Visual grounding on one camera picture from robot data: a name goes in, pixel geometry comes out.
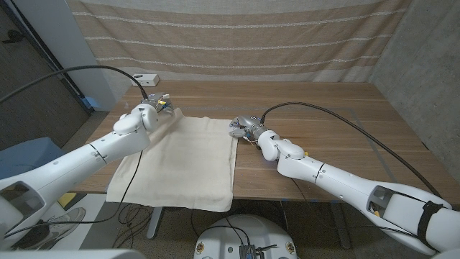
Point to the yellow floor object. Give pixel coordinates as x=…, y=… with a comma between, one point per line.
x=66, y=199

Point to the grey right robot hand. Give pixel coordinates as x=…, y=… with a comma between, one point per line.
x=249, y=126

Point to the beige striped backdrop cloth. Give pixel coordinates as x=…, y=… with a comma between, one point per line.
x=233, y=36

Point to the black metal frame bar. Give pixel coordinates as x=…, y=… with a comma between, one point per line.
x=39, y=46

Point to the white floor board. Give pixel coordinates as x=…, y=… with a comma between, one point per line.
x=91, y=212

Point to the grey table leg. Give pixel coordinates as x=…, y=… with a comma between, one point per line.
x=154, y=223
x=339, y=226

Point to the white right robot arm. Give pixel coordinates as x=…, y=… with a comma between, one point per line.
x=345, y=180

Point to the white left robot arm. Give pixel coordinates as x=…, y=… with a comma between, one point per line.
x=72, y=169

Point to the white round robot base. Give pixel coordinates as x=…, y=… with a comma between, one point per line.
x=246, y=234

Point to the cream cheesecloth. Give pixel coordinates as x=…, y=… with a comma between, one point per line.
x=179, y=162

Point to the grey white sneaker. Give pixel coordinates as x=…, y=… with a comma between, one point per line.
x=64, y=223

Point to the dark trouser leg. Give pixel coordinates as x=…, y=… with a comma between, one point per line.
x=34, y=237

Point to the white power strip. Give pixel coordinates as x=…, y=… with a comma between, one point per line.
x=147, y=80

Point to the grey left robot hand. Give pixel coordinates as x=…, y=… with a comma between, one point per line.
x=161, y=104

